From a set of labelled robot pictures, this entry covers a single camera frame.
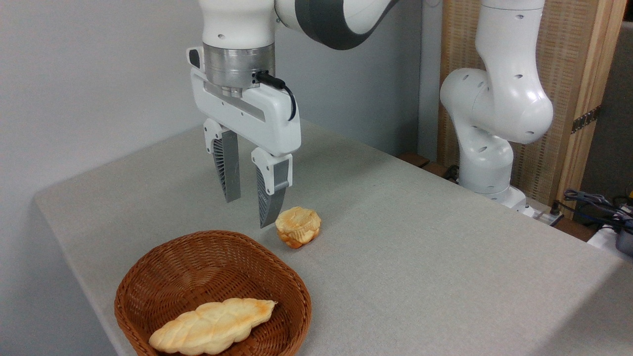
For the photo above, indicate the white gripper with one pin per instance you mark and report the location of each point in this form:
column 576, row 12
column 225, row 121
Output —
column 247, row 111

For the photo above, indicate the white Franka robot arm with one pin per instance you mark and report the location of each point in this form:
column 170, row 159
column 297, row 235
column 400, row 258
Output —
column 499, row 99

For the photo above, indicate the small round bread roll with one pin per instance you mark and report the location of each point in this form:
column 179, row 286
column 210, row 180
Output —
column 298, row 226

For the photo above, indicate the long braided bread loaf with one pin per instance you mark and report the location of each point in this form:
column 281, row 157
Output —
column 212, row 326

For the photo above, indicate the brown wicker basket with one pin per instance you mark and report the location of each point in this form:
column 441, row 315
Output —
column 212, row 294

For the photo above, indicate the grey tablecloth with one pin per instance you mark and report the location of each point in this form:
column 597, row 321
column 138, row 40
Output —
column 346, row 257

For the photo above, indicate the woven bamboo folding screen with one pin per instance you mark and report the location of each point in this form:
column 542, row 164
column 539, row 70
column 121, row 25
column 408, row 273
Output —
column 559, row 99

